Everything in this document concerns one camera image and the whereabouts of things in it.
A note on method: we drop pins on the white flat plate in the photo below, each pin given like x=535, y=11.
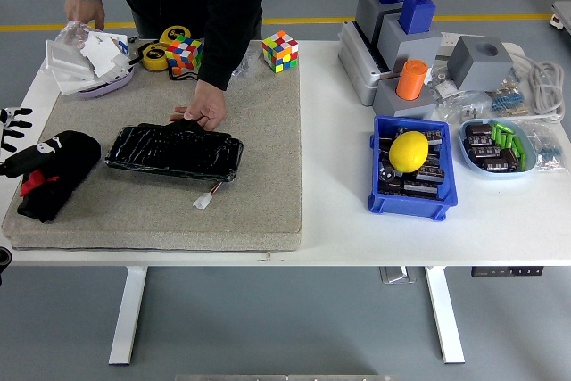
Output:
x=73, y=85

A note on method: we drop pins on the person's left hand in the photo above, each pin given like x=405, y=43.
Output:
x=209, y=106

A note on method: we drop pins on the grey-brown mat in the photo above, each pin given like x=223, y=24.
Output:
x=259, y=153

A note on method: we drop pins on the crumpled clear plastic bag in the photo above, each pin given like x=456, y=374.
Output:
x=73, y=33

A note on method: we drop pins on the metal bracket under table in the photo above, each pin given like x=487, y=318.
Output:
x=397, y=275

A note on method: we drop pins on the low grey block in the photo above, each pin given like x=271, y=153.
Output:
x=401, y=109

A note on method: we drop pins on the blue plastic bin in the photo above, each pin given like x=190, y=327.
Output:
x=410, y=209

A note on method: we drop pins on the orange cylinder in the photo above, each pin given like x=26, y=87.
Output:
x=411, y=80

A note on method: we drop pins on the light blue dish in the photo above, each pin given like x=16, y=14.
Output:
x=473, y=167

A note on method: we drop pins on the colourful puzzle cube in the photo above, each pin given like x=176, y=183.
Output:
x=185, y=55
x=280, y=52

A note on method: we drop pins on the black table control panel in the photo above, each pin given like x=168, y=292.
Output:
x=506, y=271

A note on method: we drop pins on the white table leg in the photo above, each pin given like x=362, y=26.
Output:
x=446, y=314
x=127, y=314

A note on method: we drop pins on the white flat box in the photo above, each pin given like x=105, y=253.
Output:
x=67, y=57

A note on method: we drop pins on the white cart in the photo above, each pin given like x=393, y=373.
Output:
x=563, y=17

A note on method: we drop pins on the yellow tape measure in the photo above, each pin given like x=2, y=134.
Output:
x=175, y=34
x=154, y=57

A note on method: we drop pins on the grey metal enclosure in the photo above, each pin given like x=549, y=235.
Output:
x=357, y=73

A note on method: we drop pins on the person's right hand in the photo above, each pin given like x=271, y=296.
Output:
x=85, y=8

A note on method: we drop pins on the grey block with round hole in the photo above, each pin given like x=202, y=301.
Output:
x=477, y=68

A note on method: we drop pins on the clear bag of metal parts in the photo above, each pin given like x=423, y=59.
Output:
x=464, y=109

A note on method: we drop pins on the white card sheet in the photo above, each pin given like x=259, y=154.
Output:
x=105, y=53

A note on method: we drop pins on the black rag with red patch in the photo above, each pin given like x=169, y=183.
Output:
x=67, y=176

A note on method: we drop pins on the small bag of screws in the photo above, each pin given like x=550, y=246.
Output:
x=246, y=64

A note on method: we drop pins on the yellow lemon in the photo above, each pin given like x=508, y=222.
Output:
x=408, y=152

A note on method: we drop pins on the bag of blue resistors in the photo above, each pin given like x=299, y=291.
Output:
x=508, y=97
x=542, y=149

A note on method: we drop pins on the small bag of white parts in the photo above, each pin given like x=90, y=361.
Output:
x=444, y=84

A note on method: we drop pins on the person's left forearm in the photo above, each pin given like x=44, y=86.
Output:
x=227, y=51

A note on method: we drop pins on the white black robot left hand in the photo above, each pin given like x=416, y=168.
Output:
x=47, y=146

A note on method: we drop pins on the green battery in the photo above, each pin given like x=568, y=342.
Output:
x=503, y=138
x=495, y=135
x=523, y=160
x=518, y=146

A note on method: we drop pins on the tall grey block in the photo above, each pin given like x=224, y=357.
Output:
x=368, y=15
x=410, y=48

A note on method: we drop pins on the purple tray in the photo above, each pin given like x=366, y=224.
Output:
x=118, y=82

